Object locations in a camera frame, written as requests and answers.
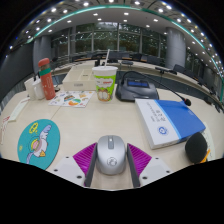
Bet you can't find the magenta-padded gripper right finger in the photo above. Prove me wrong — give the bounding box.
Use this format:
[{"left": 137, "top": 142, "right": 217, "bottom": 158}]
[{"left": 125, "top": 143, "right": 174, "bottom": 188}]

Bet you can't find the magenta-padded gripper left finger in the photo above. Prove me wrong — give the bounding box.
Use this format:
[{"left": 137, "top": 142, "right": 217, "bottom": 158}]
[{"left": 52, "top": 142, "right": 98, "bottom": 188}]

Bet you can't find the silver computer mouse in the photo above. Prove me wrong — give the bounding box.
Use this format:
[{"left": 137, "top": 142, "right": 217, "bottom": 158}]
[{"left": 95, "top": 134, "right": 128, "bottom": 176}]

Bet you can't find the round teal cartoon mouse pad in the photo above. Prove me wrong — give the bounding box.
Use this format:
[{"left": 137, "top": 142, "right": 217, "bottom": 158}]
[{"left": 17, "top": 118, "right": 61, "bottom": 171}]

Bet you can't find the blue and white book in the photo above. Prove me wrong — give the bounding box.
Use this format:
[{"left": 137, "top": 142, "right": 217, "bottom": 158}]
[{"left": 134, "top": 98, "right": 207, "bottom": 150}]

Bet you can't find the white paper sheet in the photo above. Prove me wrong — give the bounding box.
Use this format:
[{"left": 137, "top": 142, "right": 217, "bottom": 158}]
[{"left": 201, "top": 121, "right": 216, "bottom": 159}]

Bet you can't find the colourful sticker sheet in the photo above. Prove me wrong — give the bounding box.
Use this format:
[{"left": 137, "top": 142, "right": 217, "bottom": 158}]
[{"left": 48, "top": 90, "right": 96, "bottom": 109}]

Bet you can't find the white paper leaflet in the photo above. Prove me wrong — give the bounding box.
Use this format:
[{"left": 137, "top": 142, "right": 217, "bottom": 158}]
[{"left": 7, "top": 97, "right": 31, "bottom": 123}]

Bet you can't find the black conference microphone unit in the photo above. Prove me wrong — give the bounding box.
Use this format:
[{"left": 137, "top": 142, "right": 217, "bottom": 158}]
[{"left": 115, "top": 70, "right": 192, "bottom": 107}]

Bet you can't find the white lidded mug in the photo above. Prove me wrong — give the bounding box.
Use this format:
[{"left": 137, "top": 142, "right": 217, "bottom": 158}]
[{"left": 32, "top": 78, "right": 46, "bottom": 101}]

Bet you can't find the white cardboard box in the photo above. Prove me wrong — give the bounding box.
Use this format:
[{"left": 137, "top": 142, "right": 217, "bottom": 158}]
[{"left": 62, "top": 66, "right": 98, "bottom": 92}]

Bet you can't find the stack of white paper cups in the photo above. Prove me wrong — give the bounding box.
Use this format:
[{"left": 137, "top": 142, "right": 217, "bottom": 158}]
[{"left": 23, "top": 77, "right": 37, "bottom": 100}]

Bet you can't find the red bottle with green band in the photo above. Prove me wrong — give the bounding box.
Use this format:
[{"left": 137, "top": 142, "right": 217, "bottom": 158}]
[{"left": 37, "top": 57, "right": 57, "bottom": 101}]

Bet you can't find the white printed cup with straw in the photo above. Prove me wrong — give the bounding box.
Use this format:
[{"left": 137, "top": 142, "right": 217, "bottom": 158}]
[{"left": 91, "top": 49, "right": 119, "bottom": 103}]

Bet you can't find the group of dark chairs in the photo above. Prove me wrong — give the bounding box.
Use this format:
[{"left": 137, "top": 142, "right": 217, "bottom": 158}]
[{"left": 73, "top": 49, "right": 221, "bottom": 98}]

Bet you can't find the group of ceiling lights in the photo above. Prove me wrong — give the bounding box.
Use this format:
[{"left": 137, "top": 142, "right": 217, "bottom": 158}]
[{"left": 9, "top": 0, "right": 224, "bottom": 78}]

